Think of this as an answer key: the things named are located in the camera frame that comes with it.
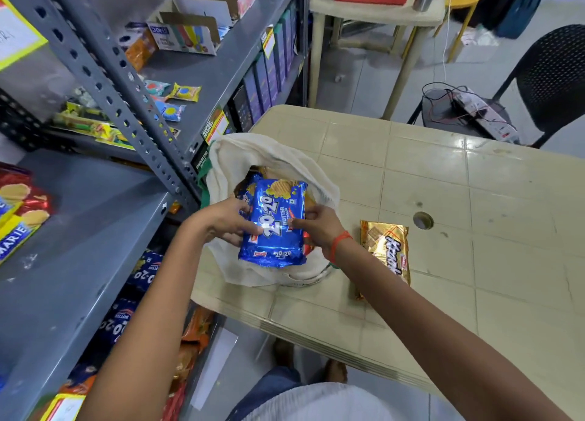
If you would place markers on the red yellow biscuit packets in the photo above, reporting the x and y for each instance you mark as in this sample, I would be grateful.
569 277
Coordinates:
20 210

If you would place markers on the yellow stool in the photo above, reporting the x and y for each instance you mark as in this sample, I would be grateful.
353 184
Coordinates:
464 5

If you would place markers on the row of purple boxes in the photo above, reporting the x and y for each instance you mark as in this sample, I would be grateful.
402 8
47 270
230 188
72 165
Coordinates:
265 75

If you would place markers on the blue backpack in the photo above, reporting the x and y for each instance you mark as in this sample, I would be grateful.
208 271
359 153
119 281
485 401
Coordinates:
523 5

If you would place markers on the black plastic chair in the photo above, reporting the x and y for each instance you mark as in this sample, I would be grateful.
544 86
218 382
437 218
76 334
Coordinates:
553 69

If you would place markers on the beige plastic table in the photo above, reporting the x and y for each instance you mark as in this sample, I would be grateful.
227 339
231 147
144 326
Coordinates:
393 16

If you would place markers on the orange wrist thread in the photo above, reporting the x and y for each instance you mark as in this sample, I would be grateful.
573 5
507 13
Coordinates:
339 245

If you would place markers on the person's blue jeans leg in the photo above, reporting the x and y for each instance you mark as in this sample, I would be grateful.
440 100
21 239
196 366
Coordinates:
267 391

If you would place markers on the yellow bordered paper label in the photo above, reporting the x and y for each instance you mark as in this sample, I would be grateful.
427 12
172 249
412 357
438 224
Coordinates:
16 34

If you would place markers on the person's left thumb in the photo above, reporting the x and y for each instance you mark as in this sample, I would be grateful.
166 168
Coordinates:
252 228

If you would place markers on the person's left hand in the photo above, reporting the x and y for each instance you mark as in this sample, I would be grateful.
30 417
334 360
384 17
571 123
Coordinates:
226 217

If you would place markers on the white power strip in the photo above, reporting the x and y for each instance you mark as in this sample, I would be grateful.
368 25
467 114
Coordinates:
486 114

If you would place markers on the stack of orange packets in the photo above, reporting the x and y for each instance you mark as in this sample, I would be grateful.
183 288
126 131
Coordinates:
192 343

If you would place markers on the green yellow packets pile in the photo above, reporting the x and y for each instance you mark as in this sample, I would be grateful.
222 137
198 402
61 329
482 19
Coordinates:
91 126

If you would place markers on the open cardboard display box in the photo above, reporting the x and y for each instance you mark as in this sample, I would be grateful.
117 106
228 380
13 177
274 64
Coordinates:
196 27

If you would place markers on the black bag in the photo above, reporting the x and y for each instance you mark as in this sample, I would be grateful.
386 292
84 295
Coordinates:
496 0

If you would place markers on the grey metal shelf rack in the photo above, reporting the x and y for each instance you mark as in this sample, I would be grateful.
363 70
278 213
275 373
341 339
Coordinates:
91 251

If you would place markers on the small yellow packet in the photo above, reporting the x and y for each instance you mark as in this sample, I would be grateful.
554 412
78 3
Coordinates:
183 92

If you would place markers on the person's right thumb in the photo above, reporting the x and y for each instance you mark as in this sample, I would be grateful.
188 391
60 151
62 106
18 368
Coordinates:
304 224

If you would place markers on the person's left foot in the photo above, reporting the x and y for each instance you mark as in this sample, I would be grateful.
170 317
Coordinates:
283 353

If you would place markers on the person's left forearm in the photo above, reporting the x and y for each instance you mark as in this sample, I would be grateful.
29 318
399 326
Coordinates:
146 324

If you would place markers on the small blue packet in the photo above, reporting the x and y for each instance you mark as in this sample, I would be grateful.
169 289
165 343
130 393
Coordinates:
171 111

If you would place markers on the blue biscuit packet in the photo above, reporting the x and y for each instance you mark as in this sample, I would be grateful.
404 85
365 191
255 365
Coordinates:
247 190
274 233

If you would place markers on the person's right forearm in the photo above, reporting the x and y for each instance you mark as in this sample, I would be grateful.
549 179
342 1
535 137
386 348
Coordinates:
438 343

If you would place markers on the person's right hand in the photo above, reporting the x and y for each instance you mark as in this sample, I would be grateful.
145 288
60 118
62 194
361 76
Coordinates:
324 228

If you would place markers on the small teal packet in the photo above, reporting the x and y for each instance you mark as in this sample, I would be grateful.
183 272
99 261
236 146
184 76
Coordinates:
156 88

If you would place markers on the gold biscuit packet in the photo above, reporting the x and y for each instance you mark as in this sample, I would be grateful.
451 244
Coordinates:
388 251

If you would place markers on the white cloth bag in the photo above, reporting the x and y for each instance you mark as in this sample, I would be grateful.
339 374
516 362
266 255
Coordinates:
237 155

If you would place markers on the person's right foot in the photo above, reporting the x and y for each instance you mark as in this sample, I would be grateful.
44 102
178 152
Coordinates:
336 371

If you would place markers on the person's white shirt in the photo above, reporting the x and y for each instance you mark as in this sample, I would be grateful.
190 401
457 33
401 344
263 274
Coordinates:
320 404

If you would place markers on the person's foot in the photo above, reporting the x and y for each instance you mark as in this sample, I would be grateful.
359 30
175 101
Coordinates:
336 371
283 353

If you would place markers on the stack of blue packets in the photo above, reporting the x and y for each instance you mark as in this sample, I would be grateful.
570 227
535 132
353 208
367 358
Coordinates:
132 292

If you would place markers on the orange snack packet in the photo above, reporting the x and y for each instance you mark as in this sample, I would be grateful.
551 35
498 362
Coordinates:
141 50

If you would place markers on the yellow shelf price tag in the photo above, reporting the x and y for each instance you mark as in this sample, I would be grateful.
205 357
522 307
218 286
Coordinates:
268 42

